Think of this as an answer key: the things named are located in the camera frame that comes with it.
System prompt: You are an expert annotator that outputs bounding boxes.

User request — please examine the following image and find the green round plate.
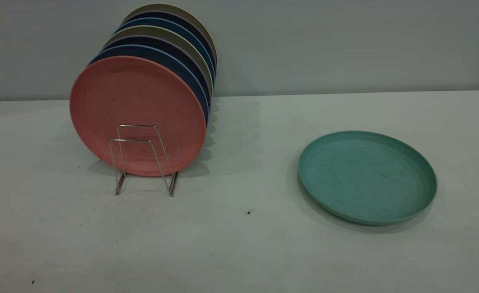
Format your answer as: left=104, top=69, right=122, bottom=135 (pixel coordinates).
left=298, top=131, right=438, bottom=226

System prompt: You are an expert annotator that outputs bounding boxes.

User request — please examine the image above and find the pink round plate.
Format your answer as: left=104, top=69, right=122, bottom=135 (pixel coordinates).
left=69, top=56, right=207, bottom=177

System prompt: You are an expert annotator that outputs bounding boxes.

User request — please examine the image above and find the blue plate light rim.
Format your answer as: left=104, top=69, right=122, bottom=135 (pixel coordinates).
left=88, top=44, right=210, bottom=127

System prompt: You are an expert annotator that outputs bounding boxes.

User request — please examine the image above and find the navy plate lavender rim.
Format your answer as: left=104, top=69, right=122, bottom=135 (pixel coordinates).
left=102, top=35, right=212, bottom=108
left=121, top=11, right=217, bottom=68

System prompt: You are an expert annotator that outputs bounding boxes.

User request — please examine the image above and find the teal blue round plate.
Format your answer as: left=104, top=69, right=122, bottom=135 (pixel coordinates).
left=114, top=17, right=216, bottom=82

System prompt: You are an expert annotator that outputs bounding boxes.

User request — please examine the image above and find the beige round plate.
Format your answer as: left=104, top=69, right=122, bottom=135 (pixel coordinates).
left=103, top=25, right=214, bottom=98
left=123, top=3, right=218, bottom=66

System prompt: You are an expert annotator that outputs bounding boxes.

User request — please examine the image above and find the metal wire plate rack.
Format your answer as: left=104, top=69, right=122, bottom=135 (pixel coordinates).
left=109, top=125, right=179, bottom=197

